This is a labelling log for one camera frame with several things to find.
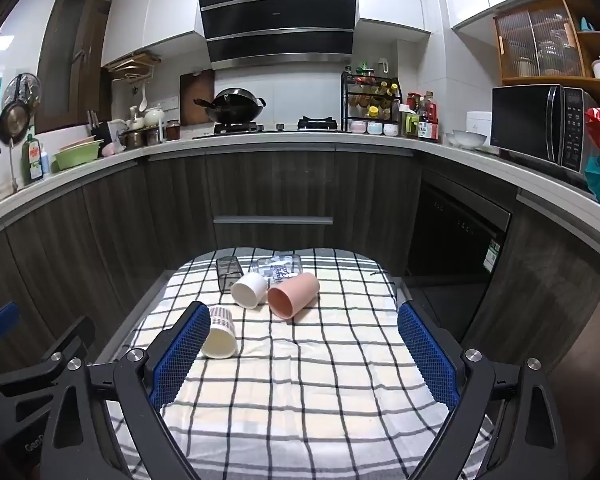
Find wooden cabinet with ribbed glass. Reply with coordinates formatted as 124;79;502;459
492;0;600;87

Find dark wooden window frame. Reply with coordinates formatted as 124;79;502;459
35;0;114;134

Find black gas hob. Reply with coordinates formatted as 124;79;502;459
192;116;341;140

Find black range hood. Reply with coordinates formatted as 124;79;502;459
197;0;359;70

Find black spice rack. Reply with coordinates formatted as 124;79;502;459
341;71;402;136

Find metal drawer handle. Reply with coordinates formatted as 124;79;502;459
213;216;334;226

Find clear printed glass cup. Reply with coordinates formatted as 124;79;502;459
250;254;302;281

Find white rice cooker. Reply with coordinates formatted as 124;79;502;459
466;111;493;146

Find hanging frying pan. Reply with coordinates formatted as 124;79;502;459
0;74;32;147

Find black knife block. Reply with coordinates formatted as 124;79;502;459
87;110;117;145

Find black microwave oven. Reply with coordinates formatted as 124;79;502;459
490;84;600;177

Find black dishwasher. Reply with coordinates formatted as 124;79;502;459
405;170;512;332

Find black white checked tablecloth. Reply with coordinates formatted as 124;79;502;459
105;246;496;480

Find green dish soap bottle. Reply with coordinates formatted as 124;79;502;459
21;133;45;185

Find white kitchen countertop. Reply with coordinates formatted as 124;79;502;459
0;127;600;261

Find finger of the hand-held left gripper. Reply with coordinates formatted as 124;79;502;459
0;302;21;347
0;316;97;397

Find pink cup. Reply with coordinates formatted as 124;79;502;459
267;272;321;320

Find wooden cutting board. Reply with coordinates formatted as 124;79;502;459
180;69;216;127

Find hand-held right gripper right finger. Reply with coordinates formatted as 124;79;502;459
397;302;569;480

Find hanging rack with boards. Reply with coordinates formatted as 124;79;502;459
104;51;161;82

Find dark transparent cup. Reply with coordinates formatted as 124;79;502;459
215;256;245;295

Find white cup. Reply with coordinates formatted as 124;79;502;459
230;272;269;309

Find white bowl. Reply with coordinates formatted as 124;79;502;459
452;129;487;150

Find green basin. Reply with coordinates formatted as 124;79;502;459
54;138;104;171

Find cream cup with patterned band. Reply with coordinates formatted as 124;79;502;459
200;305;239;360

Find black wok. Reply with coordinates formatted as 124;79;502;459
193;88;267;125

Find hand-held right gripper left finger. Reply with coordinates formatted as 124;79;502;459
40;301;212;480

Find red label sauce bottle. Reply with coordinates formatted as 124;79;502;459
420;92;440;141

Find dark wood kitchen cabinets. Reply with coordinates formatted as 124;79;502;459
0;144;600;386

